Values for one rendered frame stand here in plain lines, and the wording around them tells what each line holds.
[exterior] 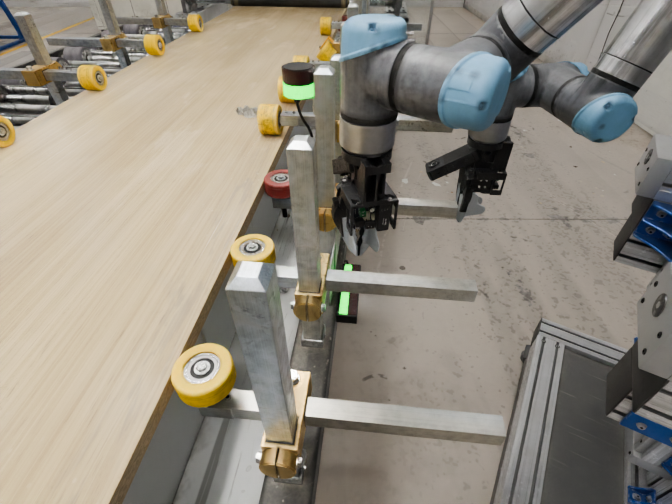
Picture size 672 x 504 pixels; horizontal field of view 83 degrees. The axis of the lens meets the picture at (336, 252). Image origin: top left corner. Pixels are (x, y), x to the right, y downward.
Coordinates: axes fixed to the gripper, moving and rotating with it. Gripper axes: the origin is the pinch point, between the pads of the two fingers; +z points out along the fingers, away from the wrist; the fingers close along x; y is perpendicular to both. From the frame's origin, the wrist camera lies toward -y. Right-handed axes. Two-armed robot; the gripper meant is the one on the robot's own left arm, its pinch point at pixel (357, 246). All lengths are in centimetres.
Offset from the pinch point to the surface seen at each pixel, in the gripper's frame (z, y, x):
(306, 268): 0.3, 3.0, -9.7
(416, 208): 6.8, -17.4, 19.8
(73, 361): 2.0, 11.6, -43.9
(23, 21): -19, -117, -81
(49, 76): -3, -112, -79
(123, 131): 2, -68, -50
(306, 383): 8.2, 19.0, -13.2
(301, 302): 6.2, 4.9, -11.3
